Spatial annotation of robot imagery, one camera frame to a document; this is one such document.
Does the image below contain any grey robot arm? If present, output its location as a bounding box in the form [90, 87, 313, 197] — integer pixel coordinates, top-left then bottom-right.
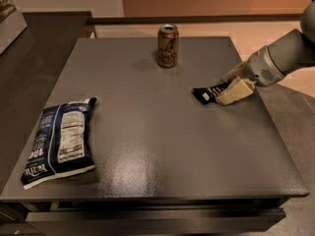
[216, 1, 315, 105]

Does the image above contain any tan LaCroix soda can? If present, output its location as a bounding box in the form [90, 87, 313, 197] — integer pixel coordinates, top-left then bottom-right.
[157, 24, 179, 68]

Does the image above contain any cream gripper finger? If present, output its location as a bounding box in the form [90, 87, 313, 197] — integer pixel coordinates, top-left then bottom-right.
[221, 62, 245, 83]
[216, 77, 255, 105]

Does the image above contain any blue Kettle chip bag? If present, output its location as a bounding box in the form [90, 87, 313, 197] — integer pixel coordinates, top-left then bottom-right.
[21, 97, 97, 190]

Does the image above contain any grey drawer front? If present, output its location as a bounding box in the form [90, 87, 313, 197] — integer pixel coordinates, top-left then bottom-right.
[27, 208, 285, 236]

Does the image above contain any black RXBAR chocolate bar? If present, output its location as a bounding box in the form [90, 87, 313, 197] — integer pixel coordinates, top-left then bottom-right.
[192, 83, 229, 105]

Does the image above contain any snack box on counter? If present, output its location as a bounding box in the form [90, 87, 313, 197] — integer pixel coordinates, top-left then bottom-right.
[0, 0, 27, 54]

